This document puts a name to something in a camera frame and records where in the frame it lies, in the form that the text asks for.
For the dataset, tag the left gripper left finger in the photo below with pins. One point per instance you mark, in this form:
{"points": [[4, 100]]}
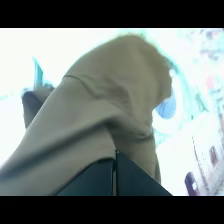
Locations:
{"points": [[93, 180]]}

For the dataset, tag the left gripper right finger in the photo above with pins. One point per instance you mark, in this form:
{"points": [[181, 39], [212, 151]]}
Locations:
{"points": [[136, 181]]}

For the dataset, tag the khaki garment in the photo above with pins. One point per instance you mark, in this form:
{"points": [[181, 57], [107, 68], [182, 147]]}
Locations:
{"points": [[100, 106]]}

